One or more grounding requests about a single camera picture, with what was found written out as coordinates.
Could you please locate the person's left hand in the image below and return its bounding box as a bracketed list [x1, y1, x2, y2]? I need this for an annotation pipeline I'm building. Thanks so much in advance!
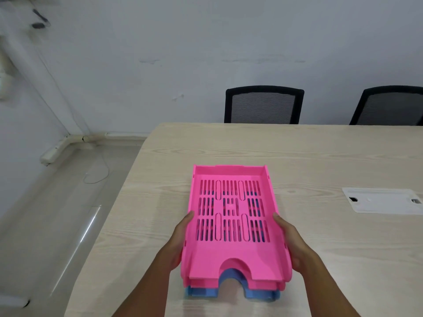
[158, 211, 196, 272]

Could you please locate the person's right hand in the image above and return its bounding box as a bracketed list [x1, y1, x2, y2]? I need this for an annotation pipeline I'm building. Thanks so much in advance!
[273, 213, 320, 274]

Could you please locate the pink plastic letter tray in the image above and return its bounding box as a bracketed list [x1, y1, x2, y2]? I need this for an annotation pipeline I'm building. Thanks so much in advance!
[181, 164, 294, 282]
[183, 276, 287, 292]

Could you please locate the person's right forearm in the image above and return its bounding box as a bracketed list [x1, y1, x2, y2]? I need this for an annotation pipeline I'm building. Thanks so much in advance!
[297, 261, 361, 317]

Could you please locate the person's left forearm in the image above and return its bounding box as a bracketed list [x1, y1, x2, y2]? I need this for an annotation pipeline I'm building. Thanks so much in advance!
[112, 256, 176, 317]

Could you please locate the blue plastic letter tray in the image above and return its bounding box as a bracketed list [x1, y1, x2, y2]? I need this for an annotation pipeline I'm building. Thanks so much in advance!
[184, 267, 282, 303]

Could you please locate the black mesh office chair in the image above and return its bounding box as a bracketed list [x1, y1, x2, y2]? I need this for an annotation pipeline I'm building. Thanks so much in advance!
[224, 86, 305, 124]
[349, 85, 423, 126]

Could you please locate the thin white cable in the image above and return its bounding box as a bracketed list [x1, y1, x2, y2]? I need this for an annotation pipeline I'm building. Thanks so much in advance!
[82, 148, 110, 184]

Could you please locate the white table cable cover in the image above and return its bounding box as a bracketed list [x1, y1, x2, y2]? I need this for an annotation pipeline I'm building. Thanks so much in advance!
[342, 187, 423, 215]

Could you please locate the white floor cable trunking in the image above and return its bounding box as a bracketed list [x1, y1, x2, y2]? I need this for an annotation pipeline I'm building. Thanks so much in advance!
[40, 131, 148, 166]

